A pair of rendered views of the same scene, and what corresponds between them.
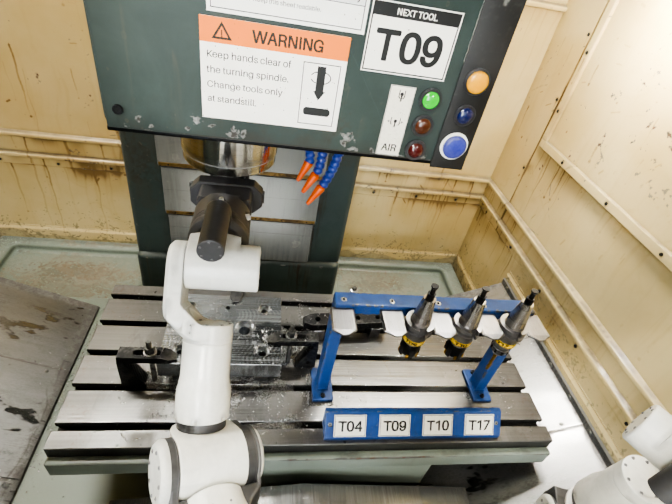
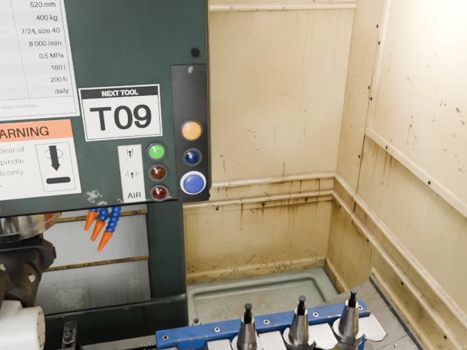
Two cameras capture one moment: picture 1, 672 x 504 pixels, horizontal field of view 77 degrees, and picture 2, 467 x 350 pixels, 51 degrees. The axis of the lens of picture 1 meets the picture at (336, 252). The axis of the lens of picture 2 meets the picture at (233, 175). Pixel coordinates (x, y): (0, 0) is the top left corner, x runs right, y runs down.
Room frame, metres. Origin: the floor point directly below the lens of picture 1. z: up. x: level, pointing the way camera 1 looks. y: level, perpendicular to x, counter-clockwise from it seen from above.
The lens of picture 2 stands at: (-0.09, -0.18, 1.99)
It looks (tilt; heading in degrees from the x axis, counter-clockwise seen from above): 27 degrees down; 0
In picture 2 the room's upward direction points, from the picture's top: straight up
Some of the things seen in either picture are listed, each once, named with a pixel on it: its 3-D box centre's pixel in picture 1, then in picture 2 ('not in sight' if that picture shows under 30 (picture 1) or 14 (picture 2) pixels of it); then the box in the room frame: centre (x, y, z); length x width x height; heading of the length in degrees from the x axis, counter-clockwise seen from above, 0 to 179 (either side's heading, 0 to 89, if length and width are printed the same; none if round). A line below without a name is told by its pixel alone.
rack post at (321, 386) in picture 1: (329, 349); not in sight; (0.66, -0.03, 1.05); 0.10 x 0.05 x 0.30; 13
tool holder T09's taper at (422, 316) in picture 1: (425, 309); (247, 332); (0.64, -0.21, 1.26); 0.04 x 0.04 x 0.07
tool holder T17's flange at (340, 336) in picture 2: (512, 327); (347, 332); (0.69, -0.42, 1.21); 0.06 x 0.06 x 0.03
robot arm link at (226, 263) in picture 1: (222, 248); (3, 315); (0.45, 0.16, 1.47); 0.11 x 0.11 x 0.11; 13
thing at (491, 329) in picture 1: (489, 326); (323, 336); (0.68, -0.37, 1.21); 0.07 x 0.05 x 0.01; 13
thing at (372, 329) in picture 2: (534, 328); (371, 328); (0.70, -0.47, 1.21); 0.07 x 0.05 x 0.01; 13
